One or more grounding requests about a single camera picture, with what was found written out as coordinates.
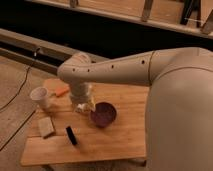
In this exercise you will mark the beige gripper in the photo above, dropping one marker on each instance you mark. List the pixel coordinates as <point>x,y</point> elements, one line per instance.
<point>81,97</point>

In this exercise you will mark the grey metal rail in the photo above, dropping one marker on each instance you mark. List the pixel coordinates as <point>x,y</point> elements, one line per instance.
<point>20,47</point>

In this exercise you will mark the purple bowl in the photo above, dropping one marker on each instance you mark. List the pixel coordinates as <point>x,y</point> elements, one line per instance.
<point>103,115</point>

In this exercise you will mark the white paper cup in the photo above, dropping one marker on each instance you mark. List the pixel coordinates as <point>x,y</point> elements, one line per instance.
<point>41,97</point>

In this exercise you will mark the black eraser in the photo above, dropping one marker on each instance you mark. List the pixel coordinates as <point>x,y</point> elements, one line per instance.
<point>71,135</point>

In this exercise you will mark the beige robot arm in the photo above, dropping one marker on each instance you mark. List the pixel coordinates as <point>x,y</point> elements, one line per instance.
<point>179,108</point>

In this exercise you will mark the orange handled brush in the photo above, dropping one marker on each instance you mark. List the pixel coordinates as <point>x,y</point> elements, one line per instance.
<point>59,91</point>

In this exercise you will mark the beige sponge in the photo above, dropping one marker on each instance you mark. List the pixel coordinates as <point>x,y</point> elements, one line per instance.
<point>45,126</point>

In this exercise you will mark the wooden table board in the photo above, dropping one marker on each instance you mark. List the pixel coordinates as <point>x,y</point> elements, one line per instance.
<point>123,139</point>

